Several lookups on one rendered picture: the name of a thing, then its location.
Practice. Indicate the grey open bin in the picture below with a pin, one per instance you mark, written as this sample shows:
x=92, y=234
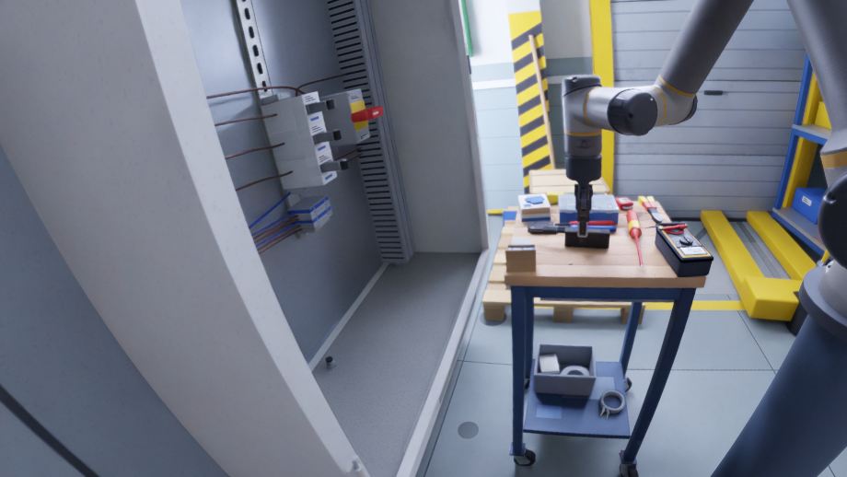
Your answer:
x=564, y=384

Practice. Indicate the wooden crate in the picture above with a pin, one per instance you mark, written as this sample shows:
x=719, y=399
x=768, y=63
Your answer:
x=549, y=181

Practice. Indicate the black marker pen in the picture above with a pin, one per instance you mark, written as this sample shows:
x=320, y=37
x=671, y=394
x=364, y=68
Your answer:
x=544, y=228

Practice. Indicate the blue storage bin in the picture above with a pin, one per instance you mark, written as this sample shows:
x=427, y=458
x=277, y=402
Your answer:
x=808, y=204

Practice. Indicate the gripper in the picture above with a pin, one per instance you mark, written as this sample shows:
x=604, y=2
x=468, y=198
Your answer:
x=584, y=169

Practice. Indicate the white blue terminal block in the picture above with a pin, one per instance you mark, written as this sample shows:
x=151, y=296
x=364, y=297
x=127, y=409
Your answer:
x=311, y=214

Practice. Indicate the black breaker toggle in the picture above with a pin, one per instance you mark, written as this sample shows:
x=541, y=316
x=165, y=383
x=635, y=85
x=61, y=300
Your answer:
x=321, y=106
x=329, y=136
x=336, y=166

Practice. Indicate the red yellow pliers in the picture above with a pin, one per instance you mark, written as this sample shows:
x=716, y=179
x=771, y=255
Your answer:
x=650, y=207

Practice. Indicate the grey blue flat box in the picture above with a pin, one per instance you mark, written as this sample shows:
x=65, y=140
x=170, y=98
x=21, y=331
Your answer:
x=605, y=208

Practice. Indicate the grey perforated mounting rail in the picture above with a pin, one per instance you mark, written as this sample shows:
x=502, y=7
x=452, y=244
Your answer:
x=255, y=46

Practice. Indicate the red yellow screwdriver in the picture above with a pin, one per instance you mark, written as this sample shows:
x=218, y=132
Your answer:
x=634, y=228

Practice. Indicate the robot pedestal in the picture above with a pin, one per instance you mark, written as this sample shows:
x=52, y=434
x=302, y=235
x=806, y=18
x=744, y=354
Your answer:
x=787, y=410

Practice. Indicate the grey electrical cabinet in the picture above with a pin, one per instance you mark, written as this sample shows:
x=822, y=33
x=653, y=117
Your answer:
x=423, y=132

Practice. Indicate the green wall sign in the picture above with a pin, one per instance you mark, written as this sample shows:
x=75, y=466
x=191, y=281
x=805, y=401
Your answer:
x=466, y=26

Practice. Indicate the blue cart with wooden top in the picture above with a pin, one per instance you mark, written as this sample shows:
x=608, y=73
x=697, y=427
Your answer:
x=595, y=261

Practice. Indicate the wooden stick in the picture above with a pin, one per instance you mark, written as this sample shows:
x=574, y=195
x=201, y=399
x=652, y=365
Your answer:
x=544, y=99

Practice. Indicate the yellow door frame post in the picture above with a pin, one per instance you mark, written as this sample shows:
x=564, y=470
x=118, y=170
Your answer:
x=603, y=40

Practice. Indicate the wooden pallet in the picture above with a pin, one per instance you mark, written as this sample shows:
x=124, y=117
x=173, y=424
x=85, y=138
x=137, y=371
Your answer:
x=495, y=294

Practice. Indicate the grey breaker block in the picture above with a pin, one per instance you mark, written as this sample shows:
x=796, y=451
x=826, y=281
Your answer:
x=291, y=142

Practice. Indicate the brown wooden block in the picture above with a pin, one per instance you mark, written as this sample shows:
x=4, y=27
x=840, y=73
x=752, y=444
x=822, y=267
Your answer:
x=521, y=259

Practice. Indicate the red blue screwdriver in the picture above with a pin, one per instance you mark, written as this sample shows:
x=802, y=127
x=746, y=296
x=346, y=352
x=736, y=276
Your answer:
x=602, y=225

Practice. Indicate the yellow floor barrier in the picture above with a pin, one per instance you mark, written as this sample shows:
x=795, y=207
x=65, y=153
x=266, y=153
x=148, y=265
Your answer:
x=754, y=284
x=781, y=245

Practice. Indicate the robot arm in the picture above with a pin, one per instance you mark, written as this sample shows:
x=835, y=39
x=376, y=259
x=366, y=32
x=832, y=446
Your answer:
x=688, y=59

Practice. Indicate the blue yellow shelf rack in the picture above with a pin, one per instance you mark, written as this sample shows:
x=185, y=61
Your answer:
x=800, y=152

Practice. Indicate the black yellow tester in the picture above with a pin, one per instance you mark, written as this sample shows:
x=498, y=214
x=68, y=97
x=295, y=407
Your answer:
x=685, y=255

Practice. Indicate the white blue small box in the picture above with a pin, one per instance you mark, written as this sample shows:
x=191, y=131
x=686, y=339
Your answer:
x=534, y=206

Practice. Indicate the grey tape roll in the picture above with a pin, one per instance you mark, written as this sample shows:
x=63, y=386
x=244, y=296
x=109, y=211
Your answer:
x=575, y=371

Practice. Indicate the yellow storage box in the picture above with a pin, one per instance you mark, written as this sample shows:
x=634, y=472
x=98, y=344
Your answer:
x=822, y=116

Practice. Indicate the grey cabinet door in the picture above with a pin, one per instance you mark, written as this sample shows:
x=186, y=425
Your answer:
x=132, y=198

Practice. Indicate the small red case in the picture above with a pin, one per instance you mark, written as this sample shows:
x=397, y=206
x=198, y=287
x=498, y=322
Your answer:
x=624, y=203

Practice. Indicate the yellow black striped post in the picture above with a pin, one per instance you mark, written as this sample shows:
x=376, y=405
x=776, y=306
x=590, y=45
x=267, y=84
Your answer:
x=529, y=99

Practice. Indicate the grey isolator housing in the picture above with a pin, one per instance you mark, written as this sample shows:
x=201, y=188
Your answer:
x=341, y=116

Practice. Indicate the grey round floor cover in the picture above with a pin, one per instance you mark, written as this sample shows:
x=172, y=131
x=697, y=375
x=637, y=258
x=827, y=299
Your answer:
x=468, y=430

